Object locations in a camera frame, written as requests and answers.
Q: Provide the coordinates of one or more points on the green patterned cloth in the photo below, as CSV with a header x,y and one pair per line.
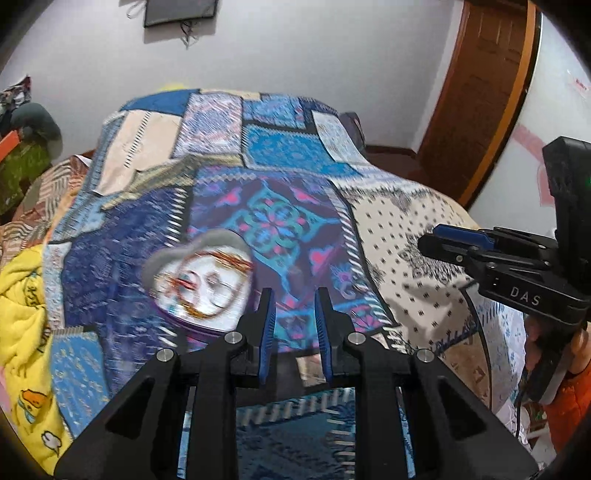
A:
x,y
21,175

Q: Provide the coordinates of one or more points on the orange sleeved right forearm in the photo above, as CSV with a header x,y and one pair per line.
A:
x,y
570,410

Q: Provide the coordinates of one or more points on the blue patchwork blanket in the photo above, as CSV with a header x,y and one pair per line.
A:
x,y
277,194

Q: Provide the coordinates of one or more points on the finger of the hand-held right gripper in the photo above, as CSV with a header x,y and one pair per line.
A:
x,y
452,251
466,235

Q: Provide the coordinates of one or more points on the yellow cartoon blanket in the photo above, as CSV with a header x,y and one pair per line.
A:
x,y
23,323

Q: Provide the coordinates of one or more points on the heart-shaped purple tin box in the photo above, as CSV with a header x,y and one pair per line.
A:
x,y
198,281

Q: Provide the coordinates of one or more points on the person's right hand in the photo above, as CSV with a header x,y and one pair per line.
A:
x,y
533,344

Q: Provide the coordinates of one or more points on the yellow plush item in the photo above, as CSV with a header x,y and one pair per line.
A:
x,y
175,86

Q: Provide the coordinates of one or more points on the orange box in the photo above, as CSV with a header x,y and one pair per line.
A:
x,y
9,145

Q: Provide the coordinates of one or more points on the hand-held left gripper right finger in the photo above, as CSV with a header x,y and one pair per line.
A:
x,y
323,332

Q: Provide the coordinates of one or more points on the small black wall monitor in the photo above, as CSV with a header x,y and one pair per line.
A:
x,y
182,11

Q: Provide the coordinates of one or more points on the dark blue bag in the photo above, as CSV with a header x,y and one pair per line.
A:
x,y
354,129

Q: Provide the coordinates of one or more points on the brown wooden door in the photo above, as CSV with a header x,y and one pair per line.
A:
x,y
480,92

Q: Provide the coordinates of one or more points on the orange striped quilt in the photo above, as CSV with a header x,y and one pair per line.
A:
x,y
41,203

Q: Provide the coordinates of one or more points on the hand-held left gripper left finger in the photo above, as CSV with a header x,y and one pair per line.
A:
x,y
268,332

